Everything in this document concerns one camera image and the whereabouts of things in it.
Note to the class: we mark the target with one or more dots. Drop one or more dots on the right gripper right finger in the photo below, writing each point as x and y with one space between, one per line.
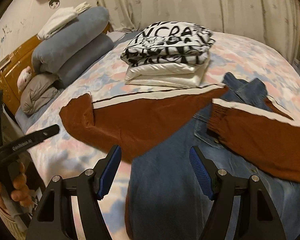
257 218

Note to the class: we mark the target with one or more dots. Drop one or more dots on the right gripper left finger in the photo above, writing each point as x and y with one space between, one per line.
53 217

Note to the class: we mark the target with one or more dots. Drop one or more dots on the denim and rust jacket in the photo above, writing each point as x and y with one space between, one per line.
237 126

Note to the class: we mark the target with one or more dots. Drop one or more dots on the left hand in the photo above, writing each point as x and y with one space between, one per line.
21 192

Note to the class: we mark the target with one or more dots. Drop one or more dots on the grey puffy quilt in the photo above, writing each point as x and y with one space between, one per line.
38 92

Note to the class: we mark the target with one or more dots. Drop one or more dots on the upper blue rolled pillow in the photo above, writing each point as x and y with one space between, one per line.
51 54

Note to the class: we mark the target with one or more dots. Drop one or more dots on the blue rolled pillow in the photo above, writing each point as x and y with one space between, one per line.
83 59
51 54

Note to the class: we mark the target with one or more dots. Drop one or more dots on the pastel cat print blanket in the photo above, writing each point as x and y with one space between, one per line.
64 155

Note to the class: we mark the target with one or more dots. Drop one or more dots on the white knit folded cloth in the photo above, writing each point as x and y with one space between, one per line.
60 19

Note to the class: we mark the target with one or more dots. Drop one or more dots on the lower blue rolled pillow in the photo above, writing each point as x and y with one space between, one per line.
83 59

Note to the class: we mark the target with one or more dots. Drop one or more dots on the white folded puffer garment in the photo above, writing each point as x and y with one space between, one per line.
167 74

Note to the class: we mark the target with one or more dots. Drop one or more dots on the black white printed folded garment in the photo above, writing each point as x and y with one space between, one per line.
169 42

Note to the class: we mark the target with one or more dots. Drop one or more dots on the beige patterned curtain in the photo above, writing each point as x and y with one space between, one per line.
275 23

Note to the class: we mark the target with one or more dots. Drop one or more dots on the cartoon face wall sticker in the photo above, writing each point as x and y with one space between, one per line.
54 4

